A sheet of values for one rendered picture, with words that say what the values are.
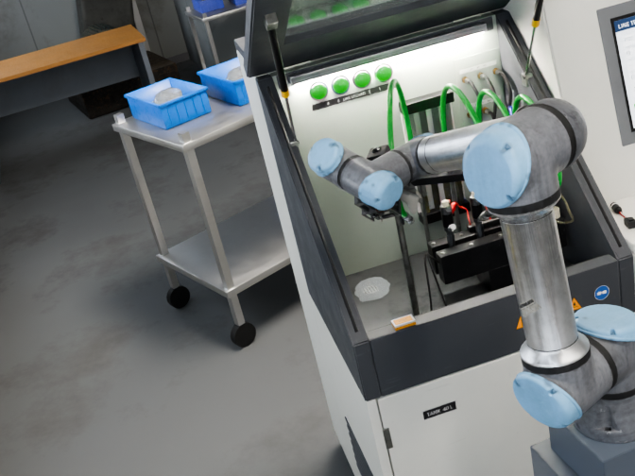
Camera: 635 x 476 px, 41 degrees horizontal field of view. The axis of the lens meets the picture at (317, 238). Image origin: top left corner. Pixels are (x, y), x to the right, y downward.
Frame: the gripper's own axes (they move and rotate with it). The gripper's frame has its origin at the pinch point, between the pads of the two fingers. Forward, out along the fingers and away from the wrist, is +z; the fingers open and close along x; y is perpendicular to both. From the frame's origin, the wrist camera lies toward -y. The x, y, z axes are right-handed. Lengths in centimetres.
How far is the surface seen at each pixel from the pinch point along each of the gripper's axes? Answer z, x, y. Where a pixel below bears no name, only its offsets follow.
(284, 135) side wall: -7.7, -28.0, -21.9
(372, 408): 13.2, -17.6, 43.8
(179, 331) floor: 134, -189, -26
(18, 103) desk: 229, -466, -282
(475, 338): 21.0, 6.2, 28.9
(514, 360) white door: 32.4, 10.9, 32.7
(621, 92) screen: 38, 43, -33
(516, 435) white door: 47, 4, 48
